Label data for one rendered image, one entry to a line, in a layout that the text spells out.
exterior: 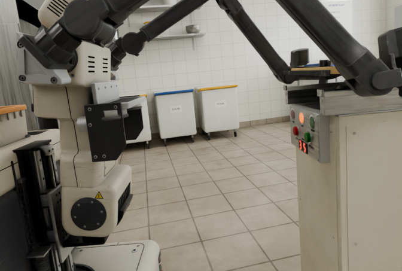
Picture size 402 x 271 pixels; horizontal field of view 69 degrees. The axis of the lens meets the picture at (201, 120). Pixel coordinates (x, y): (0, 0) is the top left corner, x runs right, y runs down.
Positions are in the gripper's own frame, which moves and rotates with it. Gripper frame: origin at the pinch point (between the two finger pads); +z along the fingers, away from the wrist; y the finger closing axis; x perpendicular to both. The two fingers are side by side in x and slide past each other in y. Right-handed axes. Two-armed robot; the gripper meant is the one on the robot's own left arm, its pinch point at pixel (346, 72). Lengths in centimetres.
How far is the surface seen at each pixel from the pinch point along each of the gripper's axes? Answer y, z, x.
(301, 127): 15.9, -3.0, 30.4
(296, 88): 4.7, -9.9, 20.1
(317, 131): 14.4, 6.0, 39.1
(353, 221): 38, 16, 38
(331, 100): 5.4, 10.1, 41.1
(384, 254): 49, 23, 31
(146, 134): 85, -291, -109
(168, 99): 39, -274, -137
